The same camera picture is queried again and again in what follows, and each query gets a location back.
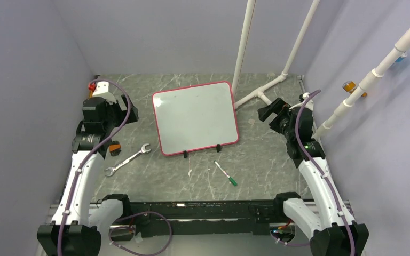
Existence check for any silver open-end wrench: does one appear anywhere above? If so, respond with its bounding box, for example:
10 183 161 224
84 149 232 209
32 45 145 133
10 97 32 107
104 143 152 177

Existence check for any pink framed whiteboard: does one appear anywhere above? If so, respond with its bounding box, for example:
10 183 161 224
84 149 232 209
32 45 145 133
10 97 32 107
152 81 240 156

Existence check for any orange wall knob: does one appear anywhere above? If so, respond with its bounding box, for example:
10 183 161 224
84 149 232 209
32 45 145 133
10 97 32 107
342 81 357 94

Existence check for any purple cable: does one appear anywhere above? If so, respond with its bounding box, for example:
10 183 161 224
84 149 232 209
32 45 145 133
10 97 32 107
56 78 173 256
270 89 357 256

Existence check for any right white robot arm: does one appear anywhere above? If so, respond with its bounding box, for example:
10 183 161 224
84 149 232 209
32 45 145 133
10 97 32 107
257 98 369 255

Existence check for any white PVC pipe frame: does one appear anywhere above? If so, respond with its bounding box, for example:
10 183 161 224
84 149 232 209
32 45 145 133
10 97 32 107
230 0 322 139

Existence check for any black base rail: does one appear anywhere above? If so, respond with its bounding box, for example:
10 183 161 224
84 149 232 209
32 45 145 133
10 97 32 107
111 200 299 241

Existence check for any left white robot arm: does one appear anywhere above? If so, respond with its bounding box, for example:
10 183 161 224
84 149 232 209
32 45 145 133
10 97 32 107
36 95 139 255

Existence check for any white diagonal pipe rail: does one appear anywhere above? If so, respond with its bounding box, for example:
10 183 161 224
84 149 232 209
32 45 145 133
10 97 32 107
312 28 410 139

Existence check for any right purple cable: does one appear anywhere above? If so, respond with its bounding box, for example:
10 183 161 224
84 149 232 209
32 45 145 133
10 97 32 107
270 89 357 256

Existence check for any aluminium extrusion rail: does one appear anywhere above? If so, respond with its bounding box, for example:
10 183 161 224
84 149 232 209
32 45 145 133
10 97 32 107
45 201 101 225

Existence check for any white green marker pen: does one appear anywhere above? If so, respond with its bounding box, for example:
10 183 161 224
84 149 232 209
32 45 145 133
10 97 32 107
214 161 238 186

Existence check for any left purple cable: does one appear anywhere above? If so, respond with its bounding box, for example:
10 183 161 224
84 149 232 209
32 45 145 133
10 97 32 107
56 78 173 256

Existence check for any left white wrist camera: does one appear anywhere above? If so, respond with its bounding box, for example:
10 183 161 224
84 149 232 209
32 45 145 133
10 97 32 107
88 81 117 104

